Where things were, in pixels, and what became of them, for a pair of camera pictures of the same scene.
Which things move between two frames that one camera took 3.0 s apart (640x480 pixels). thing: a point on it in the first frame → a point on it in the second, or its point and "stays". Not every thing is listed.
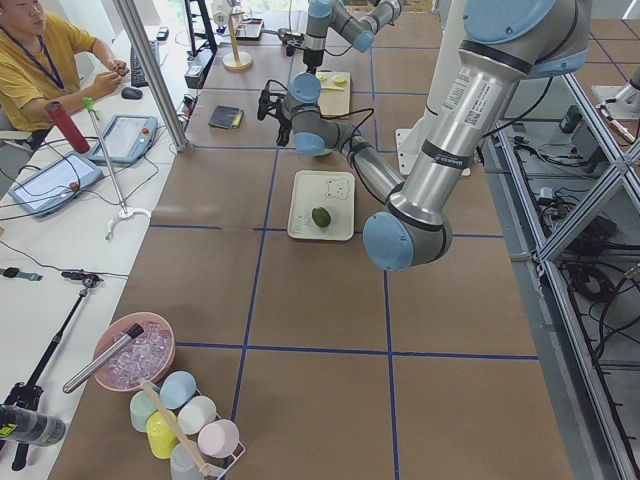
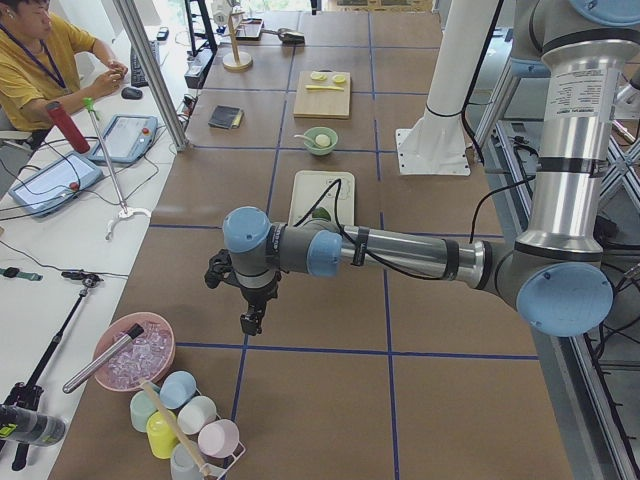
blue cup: (177, 389) stays
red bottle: (57, 111) stays
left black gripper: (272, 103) → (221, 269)
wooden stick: (201, 465) stays
